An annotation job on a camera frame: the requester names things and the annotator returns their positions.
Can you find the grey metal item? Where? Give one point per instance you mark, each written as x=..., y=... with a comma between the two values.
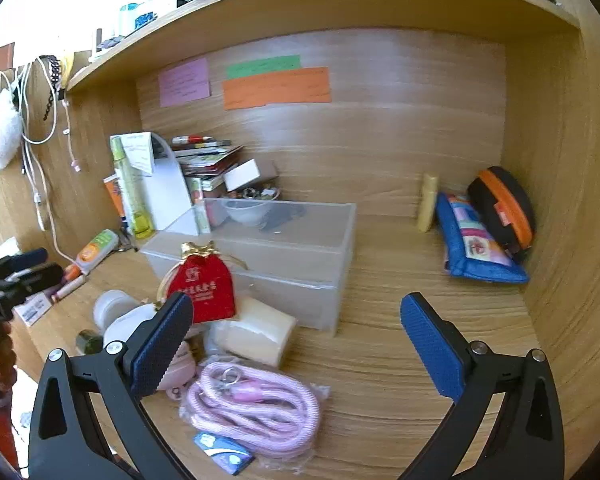
x=125, y=240

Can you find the dark green small bottle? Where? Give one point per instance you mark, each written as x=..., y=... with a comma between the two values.
x=89, y=342

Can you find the green paper note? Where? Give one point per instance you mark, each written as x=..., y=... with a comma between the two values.
x=262, y=66

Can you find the red pen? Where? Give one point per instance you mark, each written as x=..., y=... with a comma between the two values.
x=192, y=139

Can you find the bowl of small trinkets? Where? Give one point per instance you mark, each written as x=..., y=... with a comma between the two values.
x=245, y=212

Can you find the stack of booklets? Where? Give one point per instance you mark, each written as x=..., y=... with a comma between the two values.
x=205, y=160

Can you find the clear plastic storage box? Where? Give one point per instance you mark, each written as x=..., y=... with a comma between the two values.
x=290, y=260

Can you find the white plush toy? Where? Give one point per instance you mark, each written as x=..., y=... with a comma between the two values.
x=0, y=130

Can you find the pink round case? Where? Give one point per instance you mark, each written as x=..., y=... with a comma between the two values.
x=177, y=372

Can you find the blue card packet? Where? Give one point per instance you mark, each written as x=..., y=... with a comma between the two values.
x=225, y=452

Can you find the pink capped marker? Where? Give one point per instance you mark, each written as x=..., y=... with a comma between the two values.
x=70, y=289

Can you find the pink paper note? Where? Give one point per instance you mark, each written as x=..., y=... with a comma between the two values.
x=185, y=82

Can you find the black orange zip case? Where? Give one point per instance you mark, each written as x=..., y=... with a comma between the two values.
x=505, y=200

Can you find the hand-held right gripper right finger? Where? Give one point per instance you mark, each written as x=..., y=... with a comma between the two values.
x=432, y=345

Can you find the wooden shelf board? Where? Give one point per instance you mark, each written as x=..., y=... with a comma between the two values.
x=330, y=5

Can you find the orange paper note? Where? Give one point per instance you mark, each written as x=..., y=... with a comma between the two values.
x=277, y=90

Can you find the cream tape roll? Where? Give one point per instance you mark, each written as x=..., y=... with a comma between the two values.
x=260, y=330

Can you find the white handwritten paper slip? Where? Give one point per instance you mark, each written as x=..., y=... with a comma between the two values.
x=139, y=152

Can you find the person's left hand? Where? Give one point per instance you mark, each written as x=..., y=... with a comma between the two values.
x=2, y=360

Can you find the blue pencil case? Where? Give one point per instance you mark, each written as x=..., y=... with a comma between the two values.
x=472, y=265

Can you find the white printed small box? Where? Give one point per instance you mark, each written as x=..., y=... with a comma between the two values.
x=32, y=310

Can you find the small yellow bottle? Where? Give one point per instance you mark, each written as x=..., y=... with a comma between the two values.
x=427, y=205

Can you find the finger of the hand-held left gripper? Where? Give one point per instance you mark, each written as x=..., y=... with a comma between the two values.
x=20, y=260
x=30, y=282

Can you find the wooden desktop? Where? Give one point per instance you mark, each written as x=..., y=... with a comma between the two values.
x=370, y=400

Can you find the white file holder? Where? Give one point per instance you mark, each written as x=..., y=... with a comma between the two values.
x=170, y=190

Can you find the yellow-green spray bottle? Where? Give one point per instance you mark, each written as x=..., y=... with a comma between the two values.
x=135, y=195

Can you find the orange tube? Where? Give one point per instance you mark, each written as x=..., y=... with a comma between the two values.
x=114, y=195

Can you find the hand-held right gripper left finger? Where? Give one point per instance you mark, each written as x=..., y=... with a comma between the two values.
x=162, y=345

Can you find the white round container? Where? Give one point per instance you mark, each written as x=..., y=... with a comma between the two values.
x=111, y=306

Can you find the orange green white pack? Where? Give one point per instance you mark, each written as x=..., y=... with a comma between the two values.
x=95, y=252

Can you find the white plastic bottle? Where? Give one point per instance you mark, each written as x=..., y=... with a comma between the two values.
x=152, y=6

